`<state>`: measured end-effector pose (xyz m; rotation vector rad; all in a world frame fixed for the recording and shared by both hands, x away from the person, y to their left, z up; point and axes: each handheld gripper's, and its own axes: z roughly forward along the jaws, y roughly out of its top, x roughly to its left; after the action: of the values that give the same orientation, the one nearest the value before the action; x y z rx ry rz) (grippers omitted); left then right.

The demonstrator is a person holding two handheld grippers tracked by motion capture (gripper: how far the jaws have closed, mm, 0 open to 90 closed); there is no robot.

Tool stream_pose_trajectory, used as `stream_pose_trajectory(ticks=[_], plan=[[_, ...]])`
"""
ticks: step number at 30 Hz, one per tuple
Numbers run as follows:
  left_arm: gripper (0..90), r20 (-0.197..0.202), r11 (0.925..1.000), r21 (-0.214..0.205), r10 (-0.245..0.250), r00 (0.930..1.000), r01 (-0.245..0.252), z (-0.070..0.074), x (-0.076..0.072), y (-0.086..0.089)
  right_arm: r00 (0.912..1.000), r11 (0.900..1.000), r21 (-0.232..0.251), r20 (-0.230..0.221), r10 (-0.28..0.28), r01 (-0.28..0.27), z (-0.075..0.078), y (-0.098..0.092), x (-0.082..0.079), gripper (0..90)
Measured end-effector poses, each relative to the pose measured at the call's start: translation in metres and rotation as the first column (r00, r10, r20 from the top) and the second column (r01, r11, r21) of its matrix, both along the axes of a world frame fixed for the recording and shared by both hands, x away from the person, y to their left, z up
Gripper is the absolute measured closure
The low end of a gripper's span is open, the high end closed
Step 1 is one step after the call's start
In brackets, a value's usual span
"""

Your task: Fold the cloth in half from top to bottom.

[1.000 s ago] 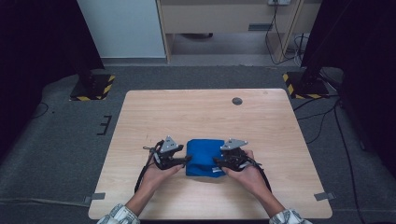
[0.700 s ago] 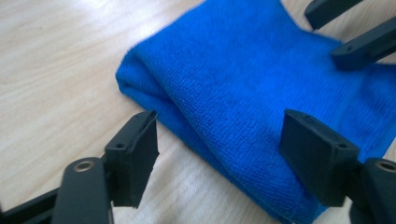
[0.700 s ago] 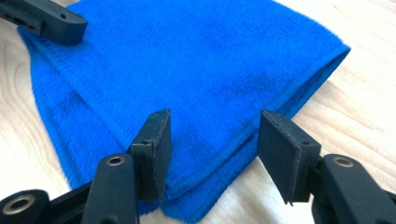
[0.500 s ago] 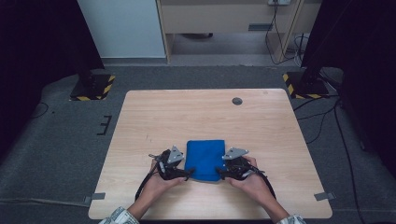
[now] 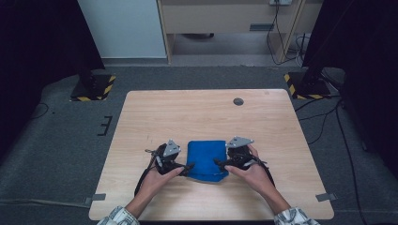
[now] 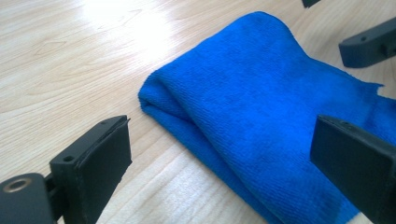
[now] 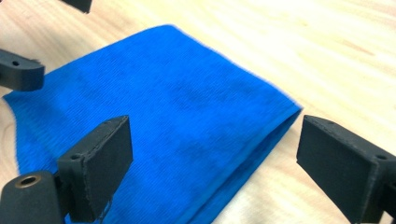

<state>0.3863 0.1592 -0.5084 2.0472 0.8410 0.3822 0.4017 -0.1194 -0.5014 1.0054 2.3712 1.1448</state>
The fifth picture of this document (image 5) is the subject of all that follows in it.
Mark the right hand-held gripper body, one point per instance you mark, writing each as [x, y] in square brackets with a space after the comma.
[239, 156]

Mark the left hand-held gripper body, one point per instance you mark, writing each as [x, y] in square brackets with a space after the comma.
[165, 159]

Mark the blue microfibre towel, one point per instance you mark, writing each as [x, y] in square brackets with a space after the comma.
[205, 156]

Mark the person's right hand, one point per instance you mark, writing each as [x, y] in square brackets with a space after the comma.
[253, 178]

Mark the person's left hand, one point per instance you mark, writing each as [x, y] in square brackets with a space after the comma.
[156, 184]

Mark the grey round table grommet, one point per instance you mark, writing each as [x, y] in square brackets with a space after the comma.
[238, 101]

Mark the black tape floor mark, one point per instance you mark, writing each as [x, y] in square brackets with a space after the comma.
[106, 125]

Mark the person's left plaid sleeve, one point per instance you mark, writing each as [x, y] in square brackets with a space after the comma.
[119, 217]

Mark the person's plaid sleeve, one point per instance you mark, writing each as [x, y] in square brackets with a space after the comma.
[119, 217]
[295, 217]

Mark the grey tape piece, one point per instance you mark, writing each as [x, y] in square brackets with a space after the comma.
[325, 197]
[95, 198]

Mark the person's right plaid sleeve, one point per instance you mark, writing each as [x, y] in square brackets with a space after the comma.
[295, 217]

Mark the black stand with striped base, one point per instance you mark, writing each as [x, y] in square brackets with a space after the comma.
[308, 87]
[100, 89]

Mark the white panel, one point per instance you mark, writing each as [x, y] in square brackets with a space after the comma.
[125, 28]

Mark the light wooden desk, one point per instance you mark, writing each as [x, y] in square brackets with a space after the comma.
[219, 18]

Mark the white power strip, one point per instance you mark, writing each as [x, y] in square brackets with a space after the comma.
[280, 2]

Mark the black curtain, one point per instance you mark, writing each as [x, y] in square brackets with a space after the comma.
[37, 47]
[369, 47]

